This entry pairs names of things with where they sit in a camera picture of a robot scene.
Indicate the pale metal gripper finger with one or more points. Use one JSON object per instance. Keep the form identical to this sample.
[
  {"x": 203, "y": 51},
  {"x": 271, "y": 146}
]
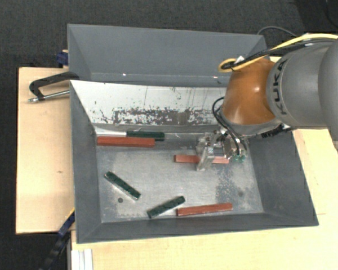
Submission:
[
  {"x": 205, "y": 151},
  {"x": 204, "y": 164}
]

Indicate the red-brown flat block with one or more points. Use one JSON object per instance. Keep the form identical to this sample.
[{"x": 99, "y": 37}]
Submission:
[
  {"x": 186, "y": 159},
  {"x": 204, "y": 209},
  {"x": 125, "y": 141}
]

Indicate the dark green flat block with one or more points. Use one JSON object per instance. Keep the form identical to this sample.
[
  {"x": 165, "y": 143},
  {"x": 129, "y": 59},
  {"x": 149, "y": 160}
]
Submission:
[
  {"x": 166, "y": 206},
  {"x": 122, "y": 186},
  {"x": 146, "y": 135}
]

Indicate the grey metal bin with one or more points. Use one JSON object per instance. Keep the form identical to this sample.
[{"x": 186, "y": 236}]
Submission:
[{"x": 163, "y": 55}]

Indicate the pale wood flat board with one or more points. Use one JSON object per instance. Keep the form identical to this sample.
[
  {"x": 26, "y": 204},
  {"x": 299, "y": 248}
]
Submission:
[{"x": 42, "y": 156}]

